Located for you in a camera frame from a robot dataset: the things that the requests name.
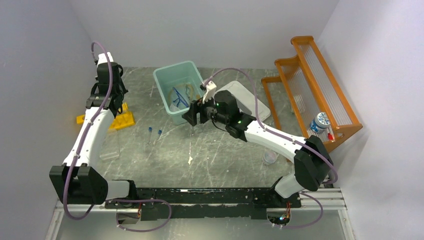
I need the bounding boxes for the blue capped test tube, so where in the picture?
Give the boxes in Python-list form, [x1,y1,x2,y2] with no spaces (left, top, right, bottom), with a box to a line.
[147,126,153,144]
[152,129,163,145]

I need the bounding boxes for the teal plastic bin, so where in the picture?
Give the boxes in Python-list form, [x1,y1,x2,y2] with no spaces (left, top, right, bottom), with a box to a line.
[153,60,204,125]

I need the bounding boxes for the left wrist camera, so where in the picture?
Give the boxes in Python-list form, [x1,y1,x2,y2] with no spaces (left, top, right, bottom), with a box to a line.
[96,51,114,66]

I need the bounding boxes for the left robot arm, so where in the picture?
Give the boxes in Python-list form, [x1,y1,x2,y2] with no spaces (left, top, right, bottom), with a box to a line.
[49,62,139,208]

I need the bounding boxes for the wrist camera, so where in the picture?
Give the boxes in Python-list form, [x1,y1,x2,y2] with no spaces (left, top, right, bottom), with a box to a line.
[202,80,217,104]
[96,51,114,66]

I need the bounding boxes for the white bin lid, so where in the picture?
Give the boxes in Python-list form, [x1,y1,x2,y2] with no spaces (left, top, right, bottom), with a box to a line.
[215,80,271,122]

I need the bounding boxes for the small white plastic bag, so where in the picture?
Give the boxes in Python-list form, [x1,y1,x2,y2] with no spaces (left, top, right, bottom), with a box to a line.
[169,104,180,113]

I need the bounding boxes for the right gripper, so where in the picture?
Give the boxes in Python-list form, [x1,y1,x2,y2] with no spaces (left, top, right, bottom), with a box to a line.
[181,91,229,126]

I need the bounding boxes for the blue safety goggles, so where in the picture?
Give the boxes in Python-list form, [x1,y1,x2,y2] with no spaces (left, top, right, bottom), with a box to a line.
[171,87,189,109]

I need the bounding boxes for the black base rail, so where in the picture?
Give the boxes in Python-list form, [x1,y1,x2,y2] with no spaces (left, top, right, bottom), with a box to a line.
[54,187,347,221]

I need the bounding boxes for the white blue bottle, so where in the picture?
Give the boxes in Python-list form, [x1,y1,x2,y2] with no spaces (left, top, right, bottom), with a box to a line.
[309,112,331,134]

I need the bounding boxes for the yellow test tube rack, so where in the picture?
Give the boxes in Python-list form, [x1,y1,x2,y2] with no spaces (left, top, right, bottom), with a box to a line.
[76,102,136,133]

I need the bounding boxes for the clear petri dish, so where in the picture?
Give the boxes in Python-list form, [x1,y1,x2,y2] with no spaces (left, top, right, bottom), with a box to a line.
[262,149,278,165]

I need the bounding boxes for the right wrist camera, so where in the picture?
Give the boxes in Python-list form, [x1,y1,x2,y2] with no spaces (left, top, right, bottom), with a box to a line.
[202,80,217,104]

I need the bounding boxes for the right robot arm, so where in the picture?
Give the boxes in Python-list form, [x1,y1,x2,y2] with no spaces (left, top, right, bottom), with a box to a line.
[182,90,334,207]

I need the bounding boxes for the metal scissors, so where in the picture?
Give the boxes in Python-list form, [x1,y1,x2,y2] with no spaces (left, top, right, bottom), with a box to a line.
[185,84,196,101]

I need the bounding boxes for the orange wooden rack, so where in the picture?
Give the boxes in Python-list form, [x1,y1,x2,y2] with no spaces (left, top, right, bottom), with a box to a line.
[261,35,363,152]

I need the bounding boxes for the amber rubber tube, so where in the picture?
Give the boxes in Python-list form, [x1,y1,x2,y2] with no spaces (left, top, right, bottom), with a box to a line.
[168,83,200,108]

